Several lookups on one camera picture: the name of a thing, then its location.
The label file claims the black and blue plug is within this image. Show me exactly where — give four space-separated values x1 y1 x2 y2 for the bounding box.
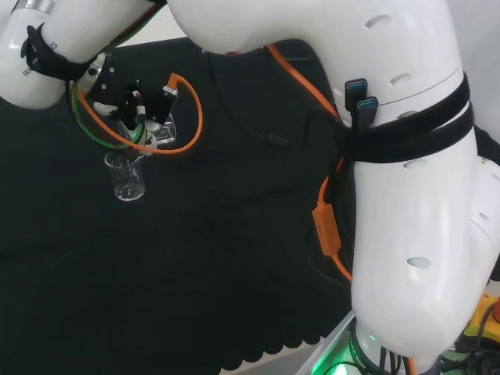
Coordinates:
356 95 380 130
344 79 370 130

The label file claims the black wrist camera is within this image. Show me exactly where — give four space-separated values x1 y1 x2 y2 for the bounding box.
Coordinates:
87 54 180 129

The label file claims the orange cable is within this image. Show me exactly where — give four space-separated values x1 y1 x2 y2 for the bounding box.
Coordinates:
73 42 355 283

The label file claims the black cloth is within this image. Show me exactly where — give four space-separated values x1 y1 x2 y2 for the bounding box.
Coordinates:
0 37 364 375

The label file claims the green cable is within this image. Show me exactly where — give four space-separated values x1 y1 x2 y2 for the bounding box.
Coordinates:
69 0 166 153

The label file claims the thin black cable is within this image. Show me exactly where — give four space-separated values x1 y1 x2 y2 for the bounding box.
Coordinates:
202 49 345 150

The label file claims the black strap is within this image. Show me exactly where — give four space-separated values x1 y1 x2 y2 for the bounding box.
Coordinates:
335 72 476 163
21 23 99 82

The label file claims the yellow stop button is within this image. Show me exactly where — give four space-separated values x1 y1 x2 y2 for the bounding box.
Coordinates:
462 295 500 338

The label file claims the grey metal base plate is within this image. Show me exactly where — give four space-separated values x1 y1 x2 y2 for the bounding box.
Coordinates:
299 312 357 375

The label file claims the clear glass beaker with graduations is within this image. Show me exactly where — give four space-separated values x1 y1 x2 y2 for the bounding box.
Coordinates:
104 150 147 202

